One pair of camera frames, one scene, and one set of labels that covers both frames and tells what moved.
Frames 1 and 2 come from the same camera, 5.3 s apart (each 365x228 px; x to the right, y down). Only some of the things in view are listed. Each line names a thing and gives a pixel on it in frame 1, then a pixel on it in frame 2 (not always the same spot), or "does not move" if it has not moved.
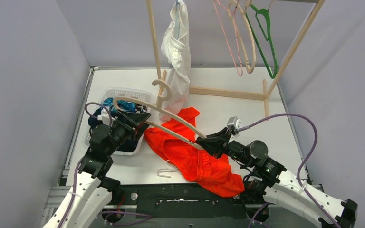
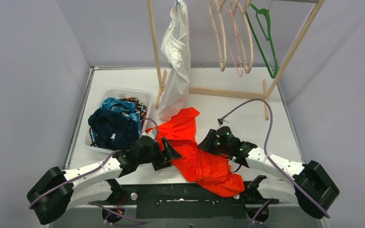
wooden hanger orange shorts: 158,108 to 222,66
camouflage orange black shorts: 140,108 does not move
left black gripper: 127,125 to 162,154
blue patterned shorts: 124,105 does not move
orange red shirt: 197,165 does not move
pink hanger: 233,14 does not move
